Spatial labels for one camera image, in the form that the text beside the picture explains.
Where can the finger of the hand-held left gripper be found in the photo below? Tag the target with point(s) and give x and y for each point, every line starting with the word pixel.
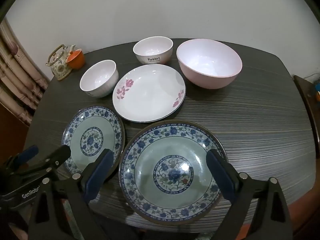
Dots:
pixel 61 153
pixel 28 153

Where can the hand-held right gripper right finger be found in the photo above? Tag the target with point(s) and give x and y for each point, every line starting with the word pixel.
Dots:
pixel 221 177

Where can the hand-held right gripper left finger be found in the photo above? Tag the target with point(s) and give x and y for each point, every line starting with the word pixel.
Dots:
pixel 100 172

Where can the small blue floral plate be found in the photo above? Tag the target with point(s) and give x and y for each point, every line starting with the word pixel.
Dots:
pixel 92 132

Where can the large blue floral plate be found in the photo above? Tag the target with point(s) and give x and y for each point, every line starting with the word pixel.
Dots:
pixel 172 170

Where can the white ribbed bowl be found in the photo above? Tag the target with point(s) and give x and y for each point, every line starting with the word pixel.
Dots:
pixel 100 80

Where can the white plate with pink flowers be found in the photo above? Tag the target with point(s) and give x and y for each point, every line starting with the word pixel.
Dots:
pixel 150 95

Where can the large pink bowl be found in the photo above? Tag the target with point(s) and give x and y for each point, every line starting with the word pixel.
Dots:
pixel 207 62

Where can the white bowl with black print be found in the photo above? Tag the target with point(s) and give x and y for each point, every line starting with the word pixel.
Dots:
pixel 152 52

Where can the beige patterned curtain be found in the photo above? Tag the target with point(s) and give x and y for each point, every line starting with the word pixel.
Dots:
pixel 15 80

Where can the floral ceramic teapot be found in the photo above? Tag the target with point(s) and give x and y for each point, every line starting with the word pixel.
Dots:
pixel 60 67

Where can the orange cup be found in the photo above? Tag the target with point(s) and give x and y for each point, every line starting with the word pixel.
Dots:
pixel 76 61

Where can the dark wooden cabinet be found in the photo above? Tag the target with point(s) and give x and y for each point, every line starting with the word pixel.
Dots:
pixel 306 97

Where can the blue box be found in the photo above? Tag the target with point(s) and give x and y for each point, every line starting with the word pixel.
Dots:
pixel 317 88

